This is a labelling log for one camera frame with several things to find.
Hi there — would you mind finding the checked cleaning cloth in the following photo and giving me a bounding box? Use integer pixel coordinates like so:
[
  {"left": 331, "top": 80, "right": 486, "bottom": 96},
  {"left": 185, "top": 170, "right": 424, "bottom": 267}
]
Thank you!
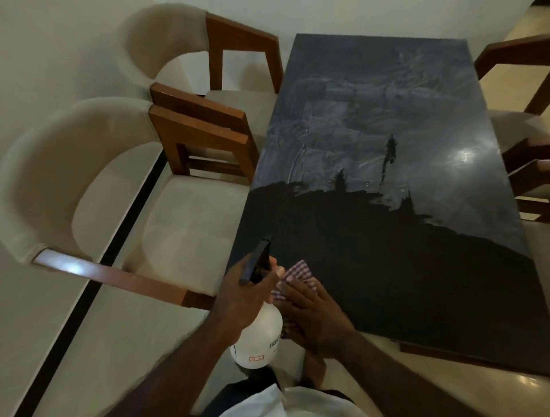
[{"left": 271, "top": 259, "right": 319, "bottom": 341}]

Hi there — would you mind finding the white spray bottle black nozzle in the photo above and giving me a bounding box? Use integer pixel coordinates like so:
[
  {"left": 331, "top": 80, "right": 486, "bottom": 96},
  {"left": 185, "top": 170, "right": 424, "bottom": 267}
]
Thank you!
[{"left": 229, "top": 238, "right": 284, "bottom": 369}]

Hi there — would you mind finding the person's left forearm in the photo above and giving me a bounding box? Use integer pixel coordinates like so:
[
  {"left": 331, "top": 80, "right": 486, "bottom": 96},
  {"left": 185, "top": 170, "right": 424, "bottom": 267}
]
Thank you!
[{"left": 105, "top": 320, "right": 241, "bottom": 417}]

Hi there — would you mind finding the beige upholstered wooden chair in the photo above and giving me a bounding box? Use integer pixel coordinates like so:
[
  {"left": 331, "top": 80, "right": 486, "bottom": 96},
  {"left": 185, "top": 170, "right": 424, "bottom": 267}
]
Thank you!
[
  {"left": 474, "top": 34, "right": 550, "bottom": 152},
  {"left": 500, "top": 137, "right": 550, "bottom": 223},
  {"left": 0, "top": 97, "right": 261, "bottom": 311},
  {"left": 118, "top": 3, "right": 285, "bottom": 147}
]

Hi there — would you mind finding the person's right forearm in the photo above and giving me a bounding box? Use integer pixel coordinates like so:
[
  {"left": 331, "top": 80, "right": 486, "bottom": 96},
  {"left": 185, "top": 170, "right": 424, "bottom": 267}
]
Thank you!
[{"left": 331, "top": 331, "right": 488, "bottom": 417}]

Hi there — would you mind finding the person's right hand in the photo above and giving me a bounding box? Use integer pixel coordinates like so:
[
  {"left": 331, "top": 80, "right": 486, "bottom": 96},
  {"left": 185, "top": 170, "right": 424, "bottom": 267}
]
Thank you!
[{"left": 271, "top": 277, "right": 358, "bottom": 358}]

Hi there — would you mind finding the person's white shirt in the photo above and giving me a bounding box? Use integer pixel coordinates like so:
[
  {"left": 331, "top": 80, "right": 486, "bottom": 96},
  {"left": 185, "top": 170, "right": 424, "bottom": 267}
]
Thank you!
[{"left": 219, "top": 383, "right": 384, "bottom": 417}]

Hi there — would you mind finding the brown wooden table base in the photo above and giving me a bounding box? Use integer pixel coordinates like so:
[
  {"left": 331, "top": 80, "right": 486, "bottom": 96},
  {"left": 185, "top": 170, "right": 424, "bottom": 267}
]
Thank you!
[{"left": 390, "top": 339, "right": 550, "bottom": 376}]

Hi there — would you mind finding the person's left hand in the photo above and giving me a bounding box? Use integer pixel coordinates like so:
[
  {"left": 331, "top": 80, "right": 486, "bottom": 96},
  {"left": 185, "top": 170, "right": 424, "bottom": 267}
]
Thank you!
[{"left": 206, "top": 254, "right": 287, "bottom": 341}]

